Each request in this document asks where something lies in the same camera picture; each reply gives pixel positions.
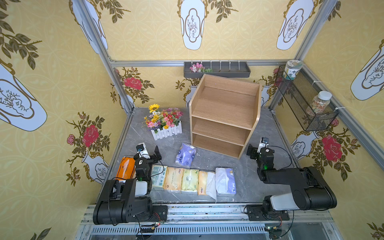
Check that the purple tissue pack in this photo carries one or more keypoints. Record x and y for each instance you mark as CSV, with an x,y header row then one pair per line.
x,y
225,182
185,156

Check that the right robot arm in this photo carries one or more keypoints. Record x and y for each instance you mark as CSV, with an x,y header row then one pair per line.
x,y
309,190

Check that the beige orange tissue pack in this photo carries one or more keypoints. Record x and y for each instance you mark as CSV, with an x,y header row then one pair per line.
x,y
173,180

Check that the pale orange tissue pack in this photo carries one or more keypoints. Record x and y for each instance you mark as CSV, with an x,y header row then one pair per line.
x,y
207,184

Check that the white lidded patterned jar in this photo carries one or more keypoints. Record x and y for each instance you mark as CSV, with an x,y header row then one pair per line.
x,y
292,68

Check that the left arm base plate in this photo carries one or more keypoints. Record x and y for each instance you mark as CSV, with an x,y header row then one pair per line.
x,y
156,213

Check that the black wire wall basket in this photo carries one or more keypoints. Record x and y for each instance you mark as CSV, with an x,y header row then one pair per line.
x,y
299,94

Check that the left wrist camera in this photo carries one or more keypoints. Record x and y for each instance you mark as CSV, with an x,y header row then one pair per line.
x,y
142,151

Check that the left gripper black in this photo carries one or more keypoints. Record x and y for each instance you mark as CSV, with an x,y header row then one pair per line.
x,y
149,157

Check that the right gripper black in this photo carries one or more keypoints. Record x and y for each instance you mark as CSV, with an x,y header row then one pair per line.
x,y
256,151

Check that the aluminium front rail frame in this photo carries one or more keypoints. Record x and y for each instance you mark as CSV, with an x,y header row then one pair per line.
x,y
208,219

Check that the clear jar with snacks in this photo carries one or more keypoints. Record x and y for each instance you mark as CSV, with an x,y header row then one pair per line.
x,y
319,103

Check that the wooden three-tier shelf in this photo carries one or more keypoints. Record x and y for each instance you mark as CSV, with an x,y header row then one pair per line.
x,y
224,113

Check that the grey wall tray shelf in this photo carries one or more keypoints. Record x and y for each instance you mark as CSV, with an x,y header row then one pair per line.
x,y
228,69

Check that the flowers in white fence planter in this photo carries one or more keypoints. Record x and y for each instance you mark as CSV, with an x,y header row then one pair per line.
x,y
164,123

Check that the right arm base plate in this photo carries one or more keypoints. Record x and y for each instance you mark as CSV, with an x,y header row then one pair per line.
x,y
260,213

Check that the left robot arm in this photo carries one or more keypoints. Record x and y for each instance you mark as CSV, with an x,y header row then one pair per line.
x,y
125,198

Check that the small pink flower plant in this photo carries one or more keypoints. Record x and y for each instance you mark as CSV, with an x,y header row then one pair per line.
x,y
199,68

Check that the white green tissue pack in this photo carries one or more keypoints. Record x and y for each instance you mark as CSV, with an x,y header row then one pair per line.
x,y
158,176

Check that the yellow green tissue pack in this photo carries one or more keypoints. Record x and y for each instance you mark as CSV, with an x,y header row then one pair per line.
x,y
190,181

